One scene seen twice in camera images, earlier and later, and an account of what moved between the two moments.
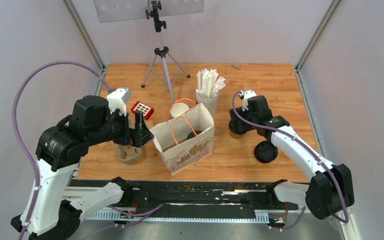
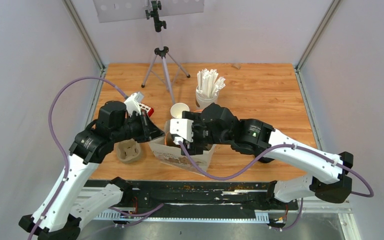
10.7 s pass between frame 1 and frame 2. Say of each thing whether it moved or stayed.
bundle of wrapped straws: stayed
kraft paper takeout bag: moved
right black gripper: moved
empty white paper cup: stayed
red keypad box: stayed
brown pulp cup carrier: stayed
